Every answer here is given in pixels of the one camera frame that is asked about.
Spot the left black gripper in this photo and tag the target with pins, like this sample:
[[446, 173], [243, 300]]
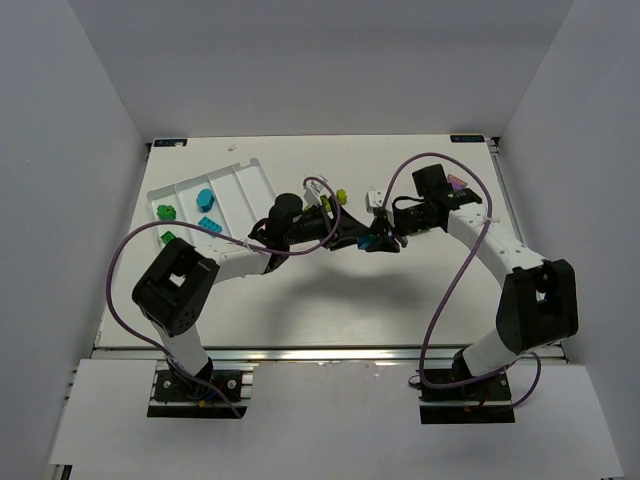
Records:
[[331, 228]]

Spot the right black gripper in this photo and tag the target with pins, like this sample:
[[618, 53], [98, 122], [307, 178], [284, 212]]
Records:
[[395, 223]]

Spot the purple lego brick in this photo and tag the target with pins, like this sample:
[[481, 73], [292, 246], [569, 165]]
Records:
[[456, 183]]

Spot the blue rounded lego brick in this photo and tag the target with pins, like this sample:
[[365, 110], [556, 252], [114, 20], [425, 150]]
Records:
[[205, 200]]

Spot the green long lego brick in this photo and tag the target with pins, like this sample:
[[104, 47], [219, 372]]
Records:
[[167, 237]]

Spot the green square lego brick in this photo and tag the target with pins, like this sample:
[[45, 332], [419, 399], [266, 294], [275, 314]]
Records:
[[166, 212]]

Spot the teal square lego brick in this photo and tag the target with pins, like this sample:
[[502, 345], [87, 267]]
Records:
[[364, 242]]

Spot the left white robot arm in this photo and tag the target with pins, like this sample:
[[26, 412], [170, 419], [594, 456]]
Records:
[[173, 291]]

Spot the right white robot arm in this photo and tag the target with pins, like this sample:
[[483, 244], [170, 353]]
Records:
[[538, 302]]

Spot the small lime lego brick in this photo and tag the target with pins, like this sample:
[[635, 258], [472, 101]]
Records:
[[342, 196]]

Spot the lime lego brick middle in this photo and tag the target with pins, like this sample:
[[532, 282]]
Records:
[[325, 201]]

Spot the blue label sticker right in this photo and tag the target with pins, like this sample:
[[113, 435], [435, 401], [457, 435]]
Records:
[[467, 138]]

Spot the blue label sticker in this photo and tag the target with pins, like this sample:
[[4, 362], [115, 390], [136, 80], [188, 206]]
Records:
[[467, 138], [170, 142]]

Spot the white divided plastic tray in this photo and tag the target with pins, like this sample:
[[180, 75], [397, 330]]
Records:
[[243, 195]]

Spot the blue label sticker left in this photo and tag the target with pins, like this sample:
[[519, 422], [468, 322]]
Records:
[[170, 142]]

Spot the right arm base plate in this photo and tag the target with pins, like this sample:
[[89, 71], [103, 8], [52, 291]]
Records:
[[486, 402]]

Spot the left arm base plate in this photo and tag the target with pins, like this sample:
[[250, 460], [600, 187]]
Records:
[[174, 397]]

